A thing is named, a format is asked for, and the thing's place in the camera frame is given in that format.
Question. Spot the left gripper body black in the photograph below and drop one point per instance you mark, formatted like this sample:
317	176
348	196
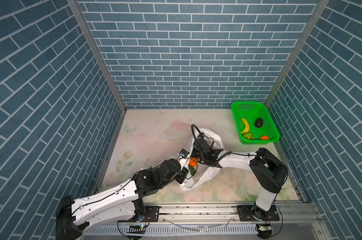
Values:
182	176

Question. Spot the dark avocado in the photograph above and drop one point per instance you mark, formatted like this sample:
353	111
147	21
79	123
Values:
259	123

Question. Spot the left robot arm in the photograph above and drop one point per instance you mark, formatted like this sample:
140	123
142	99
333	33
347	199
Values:
121	203

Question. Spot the orange fruit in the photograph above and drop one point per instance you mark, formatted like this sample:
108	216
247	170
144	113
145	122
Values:
193	162

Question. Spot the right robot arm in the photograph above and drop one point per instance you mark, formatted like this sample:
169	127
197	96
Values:
269	171

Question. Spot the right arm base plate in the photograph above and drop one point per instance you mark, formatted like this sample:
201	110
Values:
248	213

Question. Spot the yellow banana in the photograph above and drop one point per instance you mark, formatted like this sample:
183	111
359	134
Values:
246	126

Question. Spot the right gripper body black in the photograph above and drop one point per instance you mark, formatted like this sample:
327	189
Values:
195	154

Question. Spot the green custard apple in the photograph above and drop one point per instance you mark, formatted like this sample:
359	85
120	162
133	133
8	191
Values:
248	136

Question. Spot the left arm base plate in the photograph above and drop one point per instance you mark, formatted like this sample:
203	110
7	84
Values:
151	215

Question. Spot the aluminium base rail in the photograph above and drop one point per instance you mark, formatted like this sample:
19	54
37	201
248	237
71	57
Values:
220	221

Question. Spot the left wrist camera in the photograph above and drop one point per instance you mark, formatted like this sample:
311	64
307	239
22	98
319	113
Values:
182	154

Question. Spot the orange tangerine in basket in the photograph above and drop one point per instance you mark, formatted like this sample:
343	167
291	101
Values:
264	138

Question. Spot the dark green cucumber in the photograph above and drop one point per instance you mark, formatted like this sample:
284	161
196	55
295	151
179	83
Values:
192	170

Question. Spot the green plastic basket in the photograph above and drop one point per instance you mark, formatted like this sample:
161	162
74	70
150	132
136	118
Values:
252	111

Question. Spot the white plastic bag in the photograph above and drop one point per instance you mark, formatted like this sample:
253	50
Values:
203	172

